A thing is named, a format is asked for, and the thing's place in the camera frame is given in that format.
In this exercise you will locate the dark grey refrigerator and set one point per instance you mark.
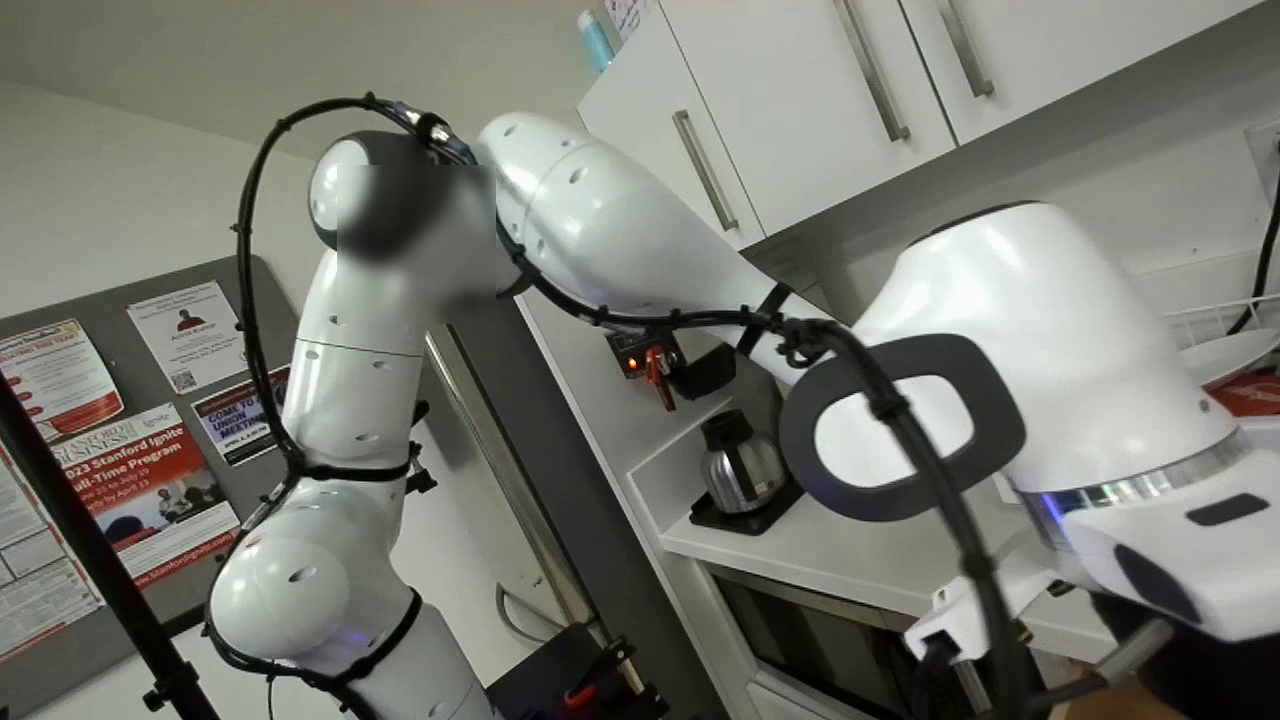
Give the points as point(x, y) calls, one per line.
point(563, 464)

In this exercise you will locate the white text poster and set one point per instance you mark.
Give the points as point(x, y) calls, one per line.
point(32, 573)

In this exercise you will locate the small dark poster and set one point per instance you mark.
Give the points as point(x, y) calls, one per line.
point(240, 424)

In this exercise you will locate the blue bottle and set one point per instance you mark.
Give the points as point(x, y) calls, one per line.
point(594, 43)

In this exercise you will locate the black tripod pole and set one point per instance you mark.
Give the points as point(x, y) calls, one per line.
point(93, 561)

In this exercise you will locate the black commercial coffee maker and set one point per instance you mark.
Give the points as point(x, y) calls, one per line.
point(664, 357)

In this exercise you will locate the large white plate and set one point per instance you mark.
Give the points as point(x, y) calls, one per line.
point(1242, 352)

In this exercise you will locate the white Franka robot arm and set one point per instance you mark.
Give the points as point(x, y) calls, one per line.
point(1065, 362)

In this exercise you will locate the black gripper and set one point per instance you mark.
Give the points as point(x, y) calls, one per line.
point(1222, 685)

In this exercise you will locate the white poster with red logo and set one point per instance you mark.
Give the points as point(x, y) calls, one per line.
point(187, 333)

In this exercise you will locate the grey notice board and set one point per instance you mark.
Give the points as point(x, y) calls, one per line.
point(26, 681)

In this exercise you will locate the large red and white poster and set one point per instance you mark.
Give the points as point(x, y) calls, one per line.
point(140, 492)

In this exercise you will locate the red item in dish rack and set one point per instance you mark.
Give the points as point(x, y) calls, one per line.
point(1246, 397)

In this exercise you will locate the red header poster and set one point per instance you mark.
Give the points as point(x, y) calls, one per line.
point(56, 378)

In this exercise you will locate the white wide upper cabinet door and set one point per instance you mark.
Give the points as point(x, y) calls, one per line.
point(654, 162)

